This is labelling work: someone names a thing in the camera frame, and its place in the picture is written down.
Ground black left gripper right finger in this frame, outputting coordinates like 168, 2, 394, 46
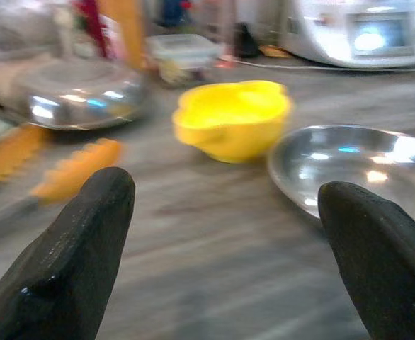
317, 181, 415, 340

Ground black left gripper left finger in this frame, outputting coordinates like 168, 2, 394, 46
0, 166, 137, 340

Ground orange tipped steel tongs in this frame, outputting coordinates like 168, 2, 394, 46
0, 124, 125, 245

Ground shallow steel plate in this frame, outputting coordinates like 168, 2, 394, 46
266, 124, 415, 227

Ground yellow plastic bowl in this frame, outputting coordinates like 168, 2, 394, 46
171, 79, 295, 164

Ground white kitchen appliance with screen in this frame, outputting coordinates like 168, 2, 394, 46
281, 0, 415, 69

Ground flat yellow object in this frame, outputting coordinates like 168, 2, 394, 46
260, 45, 290, 58

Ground tall orange packet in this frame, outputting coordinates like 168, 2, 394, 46
99, 0, 148, 70

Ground clear plastic food container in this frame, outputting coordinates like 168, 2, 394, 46
147, 34, 222, 88

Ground red packet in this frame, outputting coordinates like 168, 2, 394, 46
72, 0, 109, 60

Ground small black object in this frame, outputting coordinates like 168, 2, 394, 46
234, 22, 261, 60

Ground white power cable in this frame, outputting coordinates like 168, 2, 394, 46
221, 56, 415, 74

